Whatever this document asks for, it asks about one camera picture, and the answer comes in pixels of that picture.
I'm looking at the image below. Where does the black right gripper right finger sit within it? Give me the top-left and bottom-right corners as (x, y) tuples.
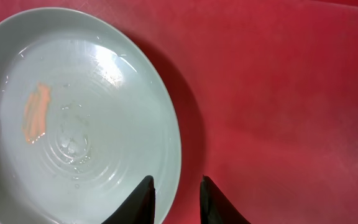
(200, 175), (250, 224)

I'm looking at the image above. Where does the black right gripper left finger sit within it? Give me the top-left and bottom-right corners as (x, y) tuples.
(102, 175), (155, 224)

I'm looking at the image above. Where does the mint green plate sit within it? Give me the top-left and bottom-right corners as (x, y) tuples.
(0, 7), (181, 223)

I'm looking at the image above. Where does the red plastic tray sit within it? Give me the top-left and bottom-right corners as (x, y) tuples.
(0, 0), (358, 223)

